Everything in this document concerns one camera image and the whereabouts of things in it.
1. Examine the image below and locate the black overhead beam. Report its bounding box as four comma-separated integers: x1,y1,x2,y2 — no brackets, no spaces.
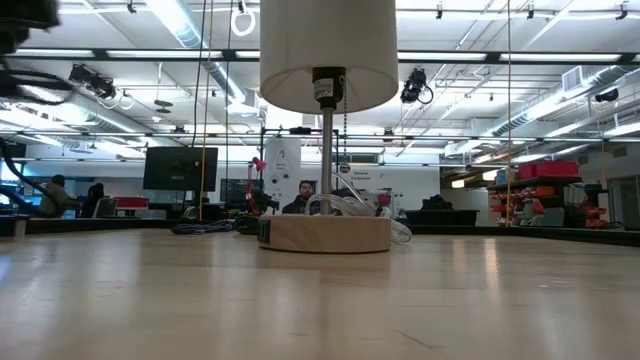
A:
0,46,640,65

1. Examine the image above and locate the black hanging cable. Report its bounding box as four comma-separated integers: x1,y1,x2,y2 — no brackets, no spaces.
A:
191,0,208,151

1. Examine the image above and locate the black tub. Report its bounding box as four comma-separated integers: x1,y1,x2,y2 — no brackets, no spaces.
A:
403,208,480,227

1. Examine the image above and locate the black bag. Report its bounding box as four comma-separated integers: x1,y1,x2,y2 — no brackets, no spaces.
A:
421,194,454,212

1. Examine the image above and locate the black hanging camera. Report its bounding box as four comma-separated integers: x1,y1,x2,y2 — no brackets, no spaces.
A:
67,63,118,101
399,67,434,106

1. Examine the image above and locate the red box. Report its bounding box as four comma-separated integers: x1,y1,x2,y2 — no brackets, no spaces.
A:
114,196,150,209

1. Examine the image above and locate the white cable ring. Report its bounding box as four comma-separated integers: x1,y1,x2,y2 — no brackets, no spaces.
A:
230,8,257,38

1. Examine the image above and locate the black monitor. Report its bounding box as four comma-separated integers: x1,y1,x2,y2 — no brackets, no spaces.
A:
143,146,220,193

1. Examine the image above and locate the black USB cable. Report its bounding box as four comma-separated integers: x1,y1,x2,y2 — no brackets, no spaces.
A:
233,214,261,236

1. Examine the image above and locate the purple braided USB cable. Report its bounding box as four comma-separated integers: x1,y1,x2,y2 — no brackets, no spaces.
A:
171,218,237,236

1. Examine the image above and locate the metal shelf with red bins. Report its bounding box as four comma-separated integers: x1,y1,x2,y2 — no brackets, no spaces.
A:
487,159,611,230

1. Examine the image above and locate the clear lamp power cord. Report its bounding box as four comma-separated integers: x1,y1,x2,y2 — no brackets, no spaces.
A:
303,172,414,245

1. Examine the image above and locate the red desk lamp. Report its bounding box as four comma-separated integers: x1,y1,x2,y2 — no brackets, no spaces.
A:
243,156,268,215

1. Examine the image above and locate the person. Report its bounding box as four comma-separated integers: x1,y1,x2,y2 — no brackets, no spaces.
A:
39,174,81,219
81,182,106,219
281,179,321,216

